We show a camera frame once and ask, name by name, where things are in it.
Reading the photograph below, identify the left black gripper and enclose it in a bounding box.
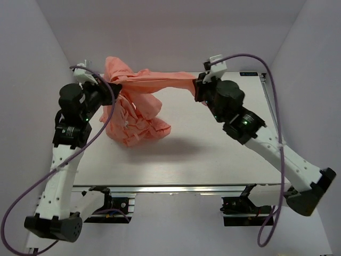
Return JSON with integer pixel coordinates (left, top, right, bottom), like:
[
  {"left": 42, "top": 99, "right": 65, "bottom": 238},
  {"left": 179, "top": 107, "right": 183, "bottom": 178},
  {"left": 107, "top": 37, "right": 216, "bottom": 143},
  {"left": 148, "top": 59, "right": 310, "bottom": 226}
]
[{"left": 79, "top": 75, "right": 120, "bottom": 121}]

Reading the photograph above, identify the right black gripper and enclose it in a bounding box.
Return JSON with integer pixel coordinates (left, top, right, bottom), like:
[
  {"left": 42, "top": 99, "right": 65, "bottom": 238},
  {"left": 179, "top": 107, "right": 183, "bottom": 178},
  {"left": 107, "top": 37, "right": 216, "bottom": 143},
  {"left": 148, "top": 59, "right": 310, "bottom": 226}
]
[{"left": 194, "top": 71, "right": 225, "bottom": 123}]

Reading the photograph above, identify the salmon pink jacket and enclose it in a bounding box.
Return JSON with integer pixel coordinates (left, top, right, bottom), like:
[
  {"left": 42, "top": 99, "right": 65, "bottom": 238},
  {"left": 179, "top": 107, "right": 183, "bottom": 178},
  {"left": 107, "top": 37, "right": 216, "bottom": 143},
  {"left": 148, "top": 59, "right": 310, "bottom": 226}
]
[{"left": 100, "top": 57, "right": 195, "bottom": 147}]

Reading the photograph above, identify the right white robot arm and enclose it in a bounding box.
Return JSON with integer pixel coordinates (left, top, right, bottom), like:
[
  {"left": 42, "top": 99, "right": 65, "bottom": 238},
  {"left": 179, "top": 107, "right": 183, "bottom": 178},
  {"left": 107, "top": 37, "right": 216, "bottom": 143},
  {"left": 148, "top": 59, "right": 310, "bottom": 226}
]
[{"left": 193, "top": 73, "right": 336, "bottom": 217}]

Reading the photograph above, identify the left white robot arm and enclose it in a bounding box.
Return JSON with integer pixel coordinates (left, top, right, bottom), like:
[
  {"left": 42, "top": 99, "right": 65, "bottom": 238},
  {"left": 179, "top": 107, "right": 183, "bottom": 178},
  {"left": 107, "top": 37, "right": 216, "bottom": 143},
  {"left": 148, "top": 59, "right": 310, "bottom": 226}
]
[{"left": 24, "top": 82, "right": 122, "bottom": 242}]

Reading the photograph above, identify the right blue table label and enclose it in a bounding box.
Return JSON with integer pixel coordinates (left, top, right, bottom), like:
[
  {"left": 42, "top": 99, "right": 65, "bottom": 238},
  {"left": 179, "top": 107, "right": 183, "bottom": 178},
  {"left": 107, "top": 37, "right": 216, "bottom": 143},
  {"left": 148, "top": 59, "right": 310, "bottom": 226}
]
[{"left": 239, "top": 72, "right": 258, "bottom": 77}]

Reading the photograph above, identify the front white panel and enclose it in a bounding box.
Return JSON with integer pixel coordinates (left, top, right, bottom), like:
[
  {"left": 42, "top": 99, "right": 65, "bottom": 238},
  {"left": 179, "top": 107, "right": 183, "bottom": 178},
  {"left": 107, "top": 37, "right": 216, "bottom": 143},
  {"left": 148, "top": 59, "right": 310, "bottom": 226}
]
[{"left": 27, "top": 193, "right": 332, "bottom": 255}]

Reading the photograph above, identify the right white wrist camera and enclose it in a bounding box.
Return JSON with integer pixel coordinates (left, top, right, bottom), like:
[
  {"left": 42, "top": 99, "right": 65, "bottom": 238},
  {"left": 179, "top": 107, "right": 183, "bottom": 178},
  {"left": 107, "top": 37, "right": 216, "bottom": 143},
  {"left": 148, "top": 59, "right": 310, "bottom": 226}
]
[{"left": 203, "top": 54, "right": 227, "bottom": 83}]

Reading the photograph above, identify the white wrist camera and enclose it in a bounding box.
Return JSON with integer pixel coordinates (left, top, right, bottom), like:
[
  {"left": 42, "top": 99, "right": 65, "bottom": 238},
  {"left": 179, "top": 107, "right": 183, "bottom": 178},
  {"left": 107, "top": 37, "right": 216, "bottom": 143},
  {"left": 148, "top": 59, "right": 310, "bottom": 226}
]
[
  {"left": 71, "top": 60, "right": 98, "bottom": 84},
  {"left": 203, "top": 54, "right": 227, "bottom": 83}
]

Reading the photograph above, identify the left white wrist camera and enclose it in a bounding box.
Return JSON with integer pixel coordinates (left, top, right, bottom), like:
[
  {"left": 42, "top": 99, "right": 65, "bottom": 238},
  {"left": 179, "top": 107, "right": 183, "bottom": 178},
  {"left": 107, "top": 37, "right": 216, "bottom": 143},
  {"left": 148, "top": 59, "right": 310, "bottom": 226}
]
[{"left": 71, "top": 60, "right": 98, "bottom": 84}]

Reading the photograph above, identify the right aluminium side rail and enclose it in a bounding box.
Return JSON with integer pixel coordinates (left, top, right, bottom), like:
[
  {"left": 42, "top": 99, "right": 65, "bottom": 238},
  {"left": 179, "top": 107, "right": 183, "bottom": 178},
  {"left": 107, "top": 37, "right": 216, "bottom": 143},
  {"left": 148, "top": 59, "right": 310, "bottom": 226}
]
[{"left": 259, "top": 73, "right": 279, "bottom": 134}]

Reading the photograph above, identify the front aluminium rail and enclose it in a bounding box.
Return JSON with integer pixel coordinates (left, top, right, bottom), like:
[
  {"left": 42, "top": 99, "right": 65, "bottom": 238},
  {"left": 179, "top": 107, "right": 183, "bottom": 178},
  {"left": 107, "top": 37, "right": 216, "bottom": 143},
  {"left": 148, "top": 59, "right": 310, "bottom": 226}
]
[{"left": 71, "top": 182, "right": 286, "bottom": 194}]

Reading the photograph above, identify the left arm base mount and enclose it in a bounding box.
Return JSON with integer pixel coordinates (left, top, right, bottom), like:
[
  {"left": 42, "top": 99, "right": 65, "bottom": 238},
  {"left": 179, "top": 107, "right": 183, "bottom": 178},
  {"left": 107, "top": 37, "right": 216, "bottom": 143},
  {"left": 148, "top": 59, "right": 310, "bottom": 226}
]
[{"left": 75, "top": 186, "right": 135, "bottom": 223}]

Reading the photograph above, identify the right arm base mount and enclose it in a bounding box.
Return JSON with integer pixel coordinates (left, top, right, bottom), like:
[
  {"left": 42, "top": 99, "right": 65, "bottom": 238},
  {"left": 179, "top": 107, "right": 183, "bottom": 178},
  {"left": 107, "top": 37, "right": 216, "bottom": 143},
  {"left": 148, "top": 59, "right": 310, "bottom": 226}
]
[{"left": 220, "top": 184, "right": 272, "bottom": 227}]

